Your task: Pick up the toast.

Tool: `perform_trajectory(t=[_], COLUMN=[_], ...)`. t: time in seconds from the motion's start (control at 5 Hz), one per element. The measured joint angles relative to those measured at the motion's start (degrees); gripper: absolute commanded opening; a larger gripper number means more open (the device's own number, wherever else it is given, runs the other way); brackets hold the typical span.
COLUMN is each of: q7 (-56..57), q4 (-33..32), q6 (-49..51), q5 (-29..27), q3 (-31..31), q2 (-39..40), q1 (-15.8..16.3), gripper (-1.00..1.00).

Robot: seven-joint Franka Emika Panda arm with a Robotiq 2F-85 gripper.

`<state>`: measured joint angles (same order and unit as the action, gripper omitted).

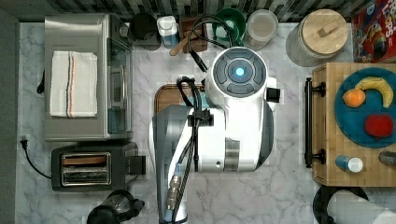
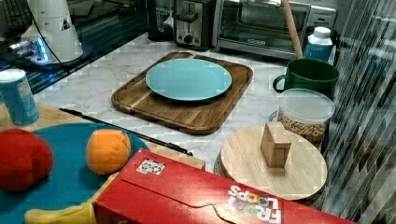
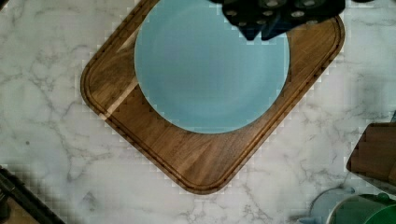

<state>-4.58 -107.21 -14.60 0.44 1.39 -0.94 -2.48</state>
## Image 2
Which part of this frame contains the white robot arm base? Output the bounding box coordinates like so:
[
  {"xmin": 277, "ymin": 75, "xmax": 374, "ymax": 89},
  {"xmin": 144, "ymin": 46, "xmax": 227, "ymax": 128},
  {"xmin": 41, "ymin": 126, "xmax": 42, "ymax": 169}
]
[{"xmin": 21, "ymin": 0, "xmax": 83, "ymax": 65}]

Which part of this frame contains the teal plate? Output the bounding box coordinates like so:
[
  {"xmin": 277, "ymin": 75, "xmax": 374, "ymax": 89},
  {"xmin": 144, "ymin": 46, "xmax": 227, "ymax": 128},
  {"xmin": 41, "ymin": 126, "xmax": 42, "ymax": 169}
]
[{"xmin": 146, "ymin": 58, "xmax": 233, "ymax": 101}]

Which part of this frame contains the round wooden board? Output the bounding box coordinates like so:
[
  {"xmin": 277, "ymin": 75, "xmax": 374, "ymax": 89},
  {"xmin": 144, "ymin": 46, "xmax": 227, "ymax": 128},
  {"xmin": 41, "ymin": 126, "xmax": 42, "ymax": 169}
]
[{"xmin": 214, "ymin": 126, "xmax": 327, "ymax": 201}]

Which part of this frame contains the small wooden block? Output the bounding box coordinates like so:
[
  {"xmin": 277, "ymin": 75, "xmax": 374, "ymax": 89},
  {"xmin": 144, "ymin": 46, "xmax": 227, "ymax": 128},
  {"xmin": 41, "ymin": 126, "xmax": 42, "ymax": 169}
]
[{"xmin": 261, "ymin": 121, "xmax": 291, "ymax": 168}]

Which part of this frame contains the red Froot Loops box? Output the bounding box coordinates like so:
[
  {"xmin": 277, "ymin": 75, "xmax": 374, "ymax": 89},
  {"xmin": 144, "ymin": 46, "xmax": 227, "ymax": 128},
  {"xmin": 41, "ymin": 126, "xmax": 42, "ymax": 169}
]
[{"xmin": 93, "ymin": 150, "xmax": 356, "ymax": 224}]

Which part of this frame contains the black silver toaster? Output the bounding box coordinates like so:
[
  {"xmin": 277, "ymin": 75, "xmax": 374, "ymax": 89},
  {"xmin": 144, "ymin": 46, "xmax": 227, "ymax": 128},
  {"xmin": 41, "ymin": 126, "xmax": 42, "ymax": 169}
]
[{"xmin": 174, "ymin": 0, "xmax": 217, "ymax": 51}]

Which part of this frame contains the orange plush ball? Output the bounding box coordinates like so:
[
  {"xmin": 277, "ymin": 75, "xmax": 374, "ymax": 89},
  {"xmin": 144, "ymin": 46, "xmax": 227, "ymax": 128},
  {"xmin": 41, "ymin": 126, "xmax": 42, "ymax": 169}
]
[{"xmin": 86, "ymin": 129, "xmax": 131, "ymax": 175}]

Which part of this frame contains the silver toaster oven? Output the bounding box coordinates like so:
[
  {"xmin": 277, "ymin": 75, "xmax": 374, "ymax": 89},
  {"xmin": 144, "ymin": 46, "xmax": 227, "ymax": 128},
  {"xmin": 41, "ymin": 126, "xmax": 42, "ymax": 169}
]
[{"xmin": 212, "ymin": 0, "xmax": 337, "ymax": 60}]

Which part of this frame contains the clear cereal container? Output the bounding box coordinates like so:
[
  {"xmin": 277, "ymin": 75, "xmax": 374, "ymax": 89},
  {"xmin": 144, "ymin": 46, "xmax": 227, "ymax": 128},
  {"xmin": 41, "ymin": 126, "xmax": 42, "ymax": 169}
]
[{"xmin": 276, "ymin": 89, "xmax": 335, "ymax": 147}]

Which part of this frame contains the green mug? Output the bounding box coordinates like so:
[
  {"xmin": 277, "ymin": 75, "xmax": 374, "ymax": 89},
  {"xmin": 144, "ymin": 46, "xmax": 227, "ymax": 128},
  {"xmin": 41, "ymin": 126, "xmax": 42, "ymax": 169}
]
[{"xmin": 273, "ymin": 58, "xmax": 340, "ymax": 99}]

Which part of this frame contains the white blue bottle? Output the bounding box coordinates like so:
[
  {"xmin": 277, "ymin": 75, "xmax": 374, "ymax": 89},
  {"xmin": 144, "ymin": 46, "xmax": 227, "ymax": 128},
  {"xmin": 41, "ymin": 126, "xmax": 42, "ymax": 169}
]
[{"xmin": 304, "ymin": 27, "xmax": 332, "ymax": 63}]

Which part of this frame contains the blue round plate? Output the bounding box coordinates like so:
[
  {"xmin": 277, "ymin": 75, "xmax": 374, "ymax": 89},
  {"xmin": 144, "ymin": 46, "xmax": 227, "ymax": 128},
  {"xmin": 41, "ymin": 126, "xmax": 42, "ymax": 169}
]
[{"xmin": 0, "ymin": 122, "xmax": 151, "ymax": 224}]

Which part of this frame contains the yellow plush banana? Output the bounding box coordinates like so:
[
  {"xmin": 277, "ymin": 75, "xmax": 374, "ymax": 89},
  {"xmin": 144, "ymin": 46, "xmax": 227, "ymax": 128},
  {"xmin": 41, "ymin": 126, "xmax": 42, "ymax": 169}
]
[{"xmin": 24, "ymin": 173, "xmax": 119, "ymax": 224}]

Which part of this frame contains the red plush ball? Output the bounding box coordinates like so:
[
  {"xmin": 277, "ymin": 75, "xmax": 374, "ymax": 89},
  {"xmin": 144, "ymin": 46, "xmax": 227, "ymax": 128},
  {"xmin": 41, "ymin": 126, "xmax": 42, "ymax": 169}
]
[{"xmin": 0, "ymin": 128, "xmax": 53, "ymax": 192}]

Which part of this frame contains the blue white can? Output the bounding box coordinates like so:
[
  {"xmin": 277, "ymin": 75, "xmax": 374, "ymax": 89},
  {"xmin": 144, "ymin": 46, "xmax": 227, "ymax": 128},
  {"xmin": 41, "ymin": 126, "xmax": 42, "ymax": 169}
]
[{"xmin": 0, "ymin": 69, "xmax": 39, "ymax": 126}]

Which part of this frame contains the black cable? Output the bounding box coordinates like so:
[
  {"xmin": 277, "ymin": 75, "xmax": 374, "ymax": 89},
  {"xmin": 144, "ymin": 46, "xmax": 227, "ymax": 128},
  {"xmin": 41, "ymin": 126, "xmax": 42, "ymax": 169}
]
[{"xmin": 59, "ymin": 107, "xmax": 194, "ymax": 157}]

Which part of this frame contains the wooden rolling pin handle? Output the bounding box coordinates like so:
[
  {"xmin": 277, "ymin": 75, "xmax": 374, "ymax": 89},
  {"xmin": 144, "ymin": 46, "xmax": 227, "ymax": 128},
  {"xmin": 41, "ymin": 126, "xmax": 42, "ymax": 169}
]
[{"xmin": 281, "ymin": 0, "xmax": 304, "ymax": 58}]

